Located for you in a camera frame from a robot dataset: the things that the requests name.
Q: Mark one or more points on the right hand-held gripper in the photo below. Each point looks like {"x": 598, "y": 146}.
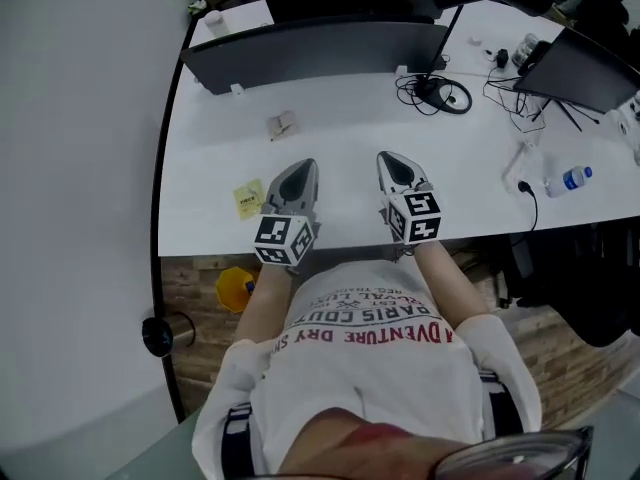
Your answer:
{"x": 420, "y": 218}

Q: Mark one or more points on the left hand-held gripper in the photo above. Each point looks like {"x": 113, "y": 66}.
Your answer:
{"x": 280, "y": 240}

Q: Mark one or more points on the yellow plastic packet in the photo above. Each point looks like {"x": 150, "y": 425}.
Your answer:
{"x": 248, "y": 199}

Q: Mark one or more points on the small beige packet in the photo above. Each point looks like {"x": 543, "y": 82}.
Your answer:
{"x": 283, "y": 126}

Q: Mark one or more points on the yellow bin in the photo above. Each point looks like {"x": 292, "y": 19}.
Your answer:
{"x": 231, "y": 290}

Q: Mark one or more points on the person's right forearm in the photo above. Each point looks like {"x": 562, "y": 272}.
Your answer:
{"x": 450, "y": 283}

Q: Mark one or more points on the person's left forearm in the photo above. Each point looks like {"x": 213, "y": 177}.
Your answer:
{"x": 265, "y": 303}

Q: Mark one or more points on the black desk lamp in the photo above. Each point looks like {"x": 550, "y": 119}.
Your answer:
{"x": 457, "y": 98}

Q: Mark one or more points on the white power strip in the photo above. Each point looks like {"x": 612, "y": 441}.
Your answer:
{"x": 520, "y": 168}

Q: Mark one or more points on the black desk divider panel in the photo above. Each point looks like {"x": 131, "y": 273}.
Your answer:
{"x": 310, "y": 55}

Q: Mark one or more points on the black power adapter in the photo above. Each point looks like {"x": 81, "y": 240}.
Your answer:
{"x": 502, "y": 58}

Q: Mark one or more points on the black baseboard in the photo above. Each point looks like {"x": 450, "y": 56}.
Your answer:
{"x": 156, "y": 278}

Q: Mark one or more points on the clear plastic water bottle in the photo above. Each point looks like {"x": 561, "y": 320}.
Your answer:
{"x": 569, "y": 182}

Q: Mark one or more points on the steel bin with black liner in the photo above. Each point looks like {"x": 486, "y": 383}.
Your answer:
{"x": 177, "y": 332}

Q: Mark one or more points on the glass jar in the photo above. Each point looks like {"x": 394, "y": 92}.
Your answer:
{"x": 525, "y": 50}

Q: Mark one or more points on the white cylinder container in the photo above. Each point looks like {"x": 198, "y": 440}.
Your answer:
{"x": 215, "y": 22}

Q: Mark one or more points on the person's white printed shirt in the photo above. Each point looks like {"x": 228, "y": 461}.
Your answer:
{"x": 375, "y": 378}

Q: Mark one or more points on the black monitor on tripod stand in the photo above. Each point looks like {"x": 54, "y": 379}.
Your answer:
{"x": 575, "y": 73}

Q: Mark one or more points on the small green object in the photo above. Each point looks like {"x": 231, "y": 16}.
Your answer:
{"x": 196, "y": 7}

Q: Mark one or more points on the black office chair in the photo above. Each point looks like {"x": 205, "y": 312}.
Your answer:
{"x": 585, "y": 288}

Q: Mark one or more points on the white device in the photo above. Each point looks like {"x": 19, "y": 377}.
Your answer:
{"x": 627, "y": 123}

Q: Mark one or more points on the person's face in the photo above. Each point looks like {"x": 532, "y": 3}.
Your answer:
{"x": 360, "y": 450}

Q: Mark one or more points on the frosted glass partition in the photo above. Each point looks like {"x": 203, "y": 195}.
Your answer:
{"x": 170, "y": 455}

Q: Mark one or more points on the person's black-framed glasses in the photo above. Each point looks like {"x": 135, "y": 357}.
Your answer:
{"x": 510, "y": 460}

